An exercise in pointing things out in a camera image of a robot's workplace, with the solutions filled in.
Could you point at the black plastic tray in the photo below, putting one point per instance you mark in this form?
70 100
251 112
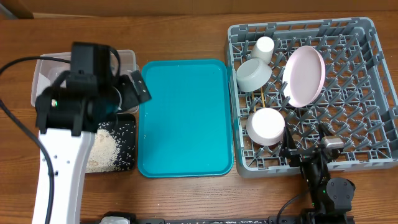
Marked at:
127 149

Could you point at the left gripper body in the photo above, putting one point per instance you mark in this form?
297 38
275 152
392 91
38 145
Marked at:
129 95

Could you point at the grey plastic dish rack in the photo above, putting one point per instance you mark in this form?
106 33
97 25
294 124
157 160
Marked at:
358 101

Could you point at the white cup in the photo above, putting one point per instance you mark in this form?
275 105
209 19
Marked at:
263 49

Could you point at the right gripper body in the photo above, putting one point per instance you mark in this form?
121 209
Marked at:
301 155

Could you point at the small pink plate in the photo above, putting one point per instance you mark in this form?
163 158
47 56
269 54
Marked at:
266 126

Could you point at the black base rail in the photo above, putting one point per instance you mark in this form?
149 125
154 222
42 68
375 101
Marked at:
114 217

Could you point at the clear plastic storage bin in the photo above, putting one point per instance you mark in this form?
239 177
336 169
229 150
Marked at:
47 71

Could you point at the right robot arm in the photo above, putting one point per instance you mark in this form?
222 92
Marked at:
331 197

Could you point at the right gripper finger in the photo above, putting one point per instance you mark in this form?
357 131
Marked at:
324 131
287 141

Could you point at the white rice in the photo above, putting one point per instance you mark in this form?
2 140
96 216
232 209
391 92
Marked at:
105 149

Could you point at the grey bowl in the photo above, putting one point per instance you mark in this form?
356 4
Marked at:
252 75

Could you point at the teal plastic serving tray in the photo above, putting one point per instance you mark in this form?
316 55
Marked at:
185 129

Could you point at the large pink plate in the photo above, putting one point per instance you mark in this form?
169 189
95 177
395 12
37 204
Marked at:
304 74

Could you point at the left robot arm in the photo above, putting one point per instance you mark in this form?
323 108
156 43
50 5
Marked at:
69 114

